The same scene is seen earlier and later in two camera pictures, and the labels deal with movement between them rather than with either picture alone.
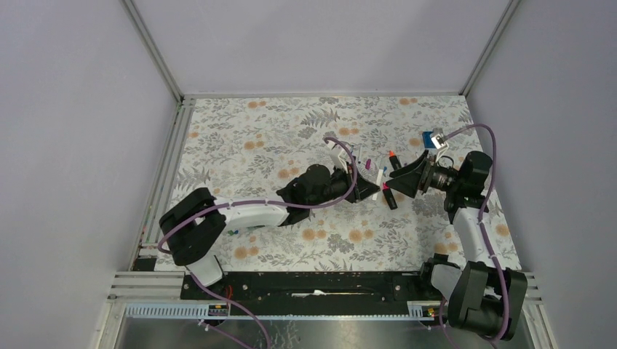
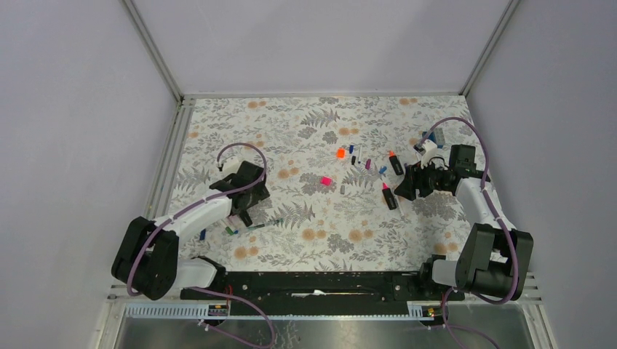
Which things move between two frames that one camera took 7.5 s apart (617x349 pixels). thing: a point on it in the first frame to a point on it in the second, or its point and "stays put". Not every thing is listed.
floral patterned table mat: x=332 y=183 stays put
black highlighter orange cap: x=394 y=161 stays put
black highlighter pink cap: x=389 y=196 stays put
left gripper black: x=362 y=189 to x=258 y=194
